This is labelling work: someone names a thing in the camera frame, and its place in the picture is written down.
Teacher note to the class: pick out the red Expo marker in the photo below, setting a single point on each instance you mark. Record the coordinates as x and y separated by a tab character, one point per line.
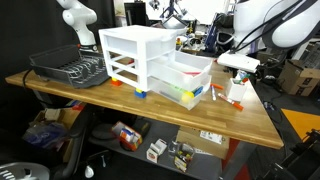
245	80

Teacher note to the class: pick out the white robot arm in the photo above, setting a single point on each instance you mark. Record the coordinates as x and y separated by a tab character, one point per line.
286	23

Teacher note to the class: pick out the green marker in holder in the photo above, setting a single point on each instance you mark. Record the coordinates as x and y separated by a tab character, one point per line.
237	82

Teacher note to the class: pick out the white pen holder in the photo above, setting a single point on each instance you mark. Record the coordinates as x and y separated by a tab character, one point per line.
236	91

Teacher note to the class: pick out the all orange marker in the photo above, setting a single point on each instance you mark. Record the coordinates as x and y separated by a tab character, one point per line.
217	86

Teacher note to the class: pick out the orange and white Crayola marker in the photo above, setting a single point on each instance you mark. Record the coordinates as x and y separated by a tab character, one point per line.
231	101

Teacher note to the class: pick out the blue and white Crayola marker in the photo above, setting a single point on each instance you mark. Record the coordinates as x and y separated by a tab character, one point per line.
213	93

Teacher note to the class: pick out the red stick in drawer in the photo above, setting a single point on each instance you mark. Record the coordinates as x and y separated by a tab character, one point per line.
192	72

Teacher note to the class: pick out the large cardboard box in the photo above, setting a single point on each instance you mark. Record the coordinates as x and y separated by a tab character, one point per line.
298	78

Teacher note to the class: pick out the yellow ball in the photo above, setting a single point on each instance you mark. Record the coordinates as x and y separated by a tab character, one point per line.
188	96

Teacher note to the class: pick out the green item in drawer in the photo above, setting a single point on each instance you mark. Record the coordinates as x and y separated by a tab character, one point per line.
176	89

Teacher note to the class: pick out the orange floor mat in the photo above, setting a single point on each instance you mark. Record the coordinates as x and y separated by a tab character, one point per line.
301	123

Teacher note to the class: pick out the flat cardboard box with label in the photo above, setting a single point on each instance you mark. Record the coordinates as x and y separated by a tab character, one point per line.
203	141

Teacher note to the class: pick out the clear plastic container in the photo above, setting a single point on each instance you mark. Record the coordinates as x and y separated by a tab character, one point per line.
184	156

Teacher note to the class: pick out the blue toy block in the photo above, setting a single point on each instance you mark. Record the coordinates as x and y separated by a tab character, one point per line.
140	93

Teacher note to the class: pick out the white plastic drawer unit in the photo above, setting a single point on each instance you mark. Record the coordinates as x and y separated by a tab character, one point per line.
140	50

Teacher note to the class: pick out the small white box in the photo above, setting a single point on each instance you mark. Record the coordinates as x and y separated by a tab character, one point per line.
156	150

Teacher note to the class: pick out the red toy block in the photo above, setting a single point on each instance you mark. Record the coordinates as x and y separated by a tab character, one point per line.
116	82

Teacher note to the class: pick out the red open box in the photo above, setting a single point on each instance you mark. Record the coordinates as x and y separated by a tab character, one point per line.
127	135

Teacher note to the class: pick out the black dish rack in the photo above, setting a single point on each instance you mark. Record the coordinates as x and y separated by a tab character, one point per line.
66	68

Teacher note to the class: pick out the black curtain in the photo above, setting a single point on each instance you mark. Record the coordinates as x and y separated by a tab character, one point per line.
26	30

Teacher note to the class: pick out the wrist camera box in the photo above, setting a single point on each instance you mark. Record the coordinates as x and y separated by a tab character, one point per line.
238	61

